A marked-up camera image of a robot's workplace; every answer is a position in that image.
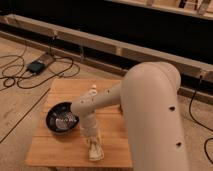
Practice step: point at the black bowl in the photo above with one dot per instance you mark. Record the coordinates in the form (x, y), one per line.
(60, 119)

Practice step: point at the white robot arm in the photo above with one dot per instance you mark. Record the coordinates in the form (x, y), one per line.
(148, 97)

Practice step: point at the wooden table board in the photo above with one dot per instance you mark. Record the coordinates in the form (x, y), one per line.
(69, 150)

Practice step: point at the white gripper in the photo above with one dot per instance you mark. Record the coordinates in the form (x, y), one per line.
(89, 127)

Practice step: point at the wooden frame rail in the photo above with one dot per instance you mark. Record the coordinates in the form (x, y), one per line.
(186, 66)

